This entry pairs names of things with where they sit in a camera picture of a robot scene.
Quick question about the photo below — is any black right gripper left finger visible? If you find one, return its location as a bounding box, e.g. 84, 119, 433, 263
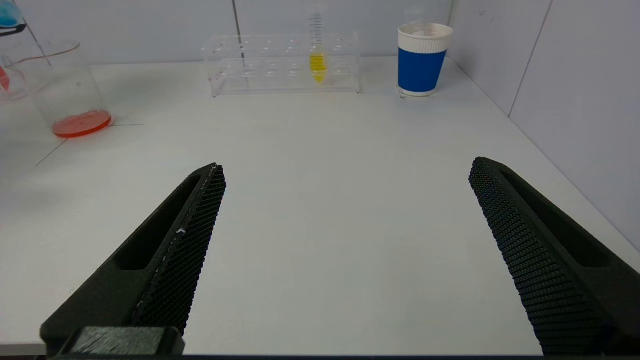
41, 163, 227, 358

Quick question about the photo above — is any blue white paper cup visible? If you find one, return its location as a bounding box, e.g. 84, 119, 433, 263
397, 22, 455, 98

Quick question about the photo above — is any clear tube, yellow pigment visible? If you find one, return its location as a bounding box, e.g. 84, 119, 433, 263
308, 2, 329, 85

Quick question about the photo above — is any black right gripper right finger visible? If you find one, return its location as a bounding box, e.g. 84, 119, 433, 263
469, 157, 640, 357

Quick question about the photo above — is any clear glass beaker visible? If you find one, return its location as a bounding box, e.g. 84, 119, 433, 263
2, 41, 114, 139

